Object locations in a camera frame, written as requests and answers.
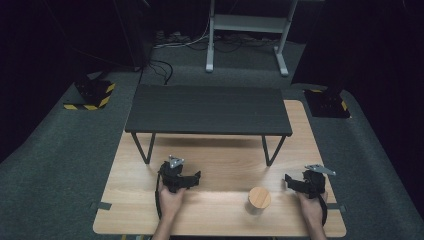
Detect black floor cable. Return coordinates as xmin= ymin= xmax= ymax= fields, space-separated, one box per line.
xmin=145 ymin=59 xmax=175 ymax=86

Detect white metal stand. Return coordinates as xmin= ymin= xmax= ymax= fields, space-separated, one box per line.
xmin=205 ymin=0 xmax=300 ymax=78

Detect black striped base plate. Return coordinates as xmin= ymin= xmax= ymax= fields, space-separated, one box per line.
xmin=303 ymin=86 xmax=352 ymax=120
xmin=62 ymin=77 xmax=117 ymax=112

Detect jar with wooden lid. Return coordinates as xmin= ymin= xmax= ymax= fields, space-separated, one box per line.
xmin=246 ymin=186 xmax=272 ymax=216

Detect black shelf riser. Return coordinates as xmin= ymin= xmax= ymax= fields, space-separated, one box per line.
xmin=124 ymin=83 xmax=294 ymax=167

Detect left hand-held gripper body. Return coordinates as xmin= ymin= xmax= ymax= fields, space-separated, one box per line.
xmin=157 ymin=154 xmax=190 ymax=194

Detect person's right hand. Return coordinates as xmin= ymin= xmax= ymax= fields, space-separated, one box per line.
xmin=297 ymin=191 xmax=330 ymax=228

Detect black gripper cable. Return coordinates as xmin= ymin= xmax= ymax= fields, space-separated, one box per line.
xmin=154 ymin=170 xmax=164 ymax=222
xmin=317 ymin=193 xmax=330 ymax=227

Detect grey tape piece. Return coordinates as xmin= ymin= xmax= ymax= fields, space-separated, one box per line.
xmin=327 ymin=202 xmax=348 ymax=213
xmin=89 ymin=201 xmax=113 ymax=212

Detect white floor cables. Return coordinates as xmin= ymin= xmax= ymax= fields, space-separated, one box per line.
xmin=153 ymin=30 xmax=211 ymax=50

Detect person's left hand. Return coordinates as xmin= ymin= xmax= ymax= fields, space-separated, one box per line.
xmin=157 ymin=181 xmax=186 ymax=222

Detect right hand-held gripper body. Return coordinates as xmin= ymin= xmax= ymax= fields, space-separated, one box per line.
xmin=299 ymin=163 xmax=337 ymax=200

